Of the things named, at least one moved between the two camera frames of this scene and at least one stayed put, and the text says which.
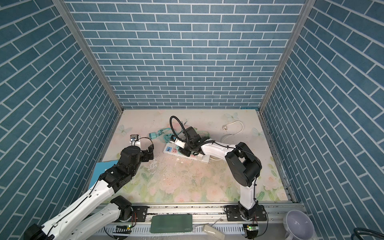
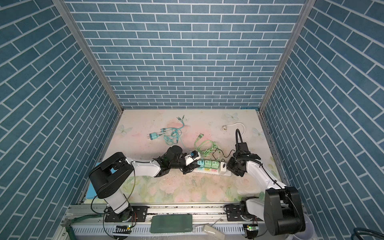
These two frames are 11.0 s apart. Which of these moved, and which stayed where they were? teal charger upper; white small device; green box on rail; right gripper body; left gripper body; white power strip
Moved: white power strip; right gripper body; left gripper body
Stayed: teal charger upper; green box on rail; white small device
